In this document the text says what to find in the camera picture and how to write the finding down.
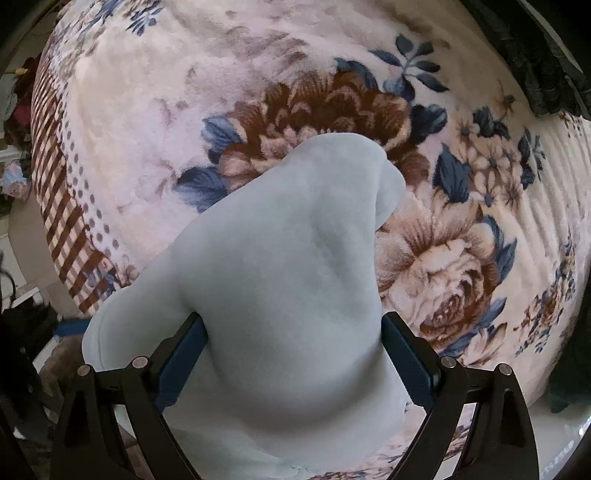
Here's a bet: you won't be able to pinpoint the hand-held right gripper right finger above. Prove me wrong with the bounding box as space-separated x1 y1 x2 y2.
381 311 541 480

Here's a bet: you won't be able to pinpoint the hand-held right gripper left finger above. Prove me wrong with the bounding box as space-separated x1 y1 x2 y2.
48 313 209 480

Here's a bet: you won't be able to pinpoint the pale green fleece pants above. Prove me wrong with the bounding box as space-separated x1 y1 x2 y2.
82 133 410 480

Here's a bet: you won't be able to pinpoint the blue flat item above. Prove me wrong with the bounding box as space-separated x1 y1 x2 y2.
55 322 91 340

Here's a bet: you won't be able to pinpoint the black bag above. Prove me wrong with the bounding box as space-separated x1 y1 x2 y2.
0 263 62 444

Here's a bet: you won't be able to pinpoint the floral plush blanket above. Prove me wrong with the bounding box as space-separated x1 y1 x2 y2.
30 0 591 480

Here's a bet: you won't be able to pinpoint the colourful clothes pile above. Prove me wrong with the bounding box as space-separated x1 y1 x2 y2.
0 55 41 200

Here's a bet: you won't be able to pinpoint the dark green cloth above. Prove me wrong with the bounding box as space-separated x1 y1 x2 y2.
462 0 591 119

